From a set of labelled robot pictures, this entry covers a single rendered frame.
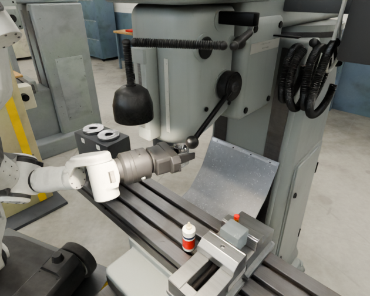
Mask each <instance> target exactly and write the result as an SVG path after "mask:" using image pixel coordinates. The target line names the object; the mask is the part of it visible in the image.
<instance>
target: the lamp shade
mask: <svg viewBox="0 0 370 296"><path fill-rule="evenodd" d="M112 107H113V115H114V120H115V122H116V123H118V124H120V125H125V126H138V125H143V124H146V123H149V122H150V121H152V120H153V118H154V111H153V101H152V99H151V96H150V94H149V91H148V90H147V89H146V88H144V87H143V86H141V85H140V84H137V83H135V84H134V85H127V84H125V85H122V86H121V87H120V88H118V90H116V91H115V94H114V98H113V104H112Z"/></svg>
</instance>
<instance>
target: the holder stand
mask: <svg viewBox="0 0 370 296"><path fill-rule="evenodd" d="M74 134H75V139H76V144H77V147H78V151H79V154H83V153H90V152H100V151H109V152H110V154H111V157H112V159H116V156H117V155H118V153H121V152H126V151H129V150H131V148H130V138H129V136H128V135H126V134H123V133H121V132H118V131H117V130H113V129H110V128H108V127H105V126H103V125H101V124H97V123H95V124H91V125H87V126H85V127H84V128H83V129H81V130H78V131H77V132H74Z"/></svg>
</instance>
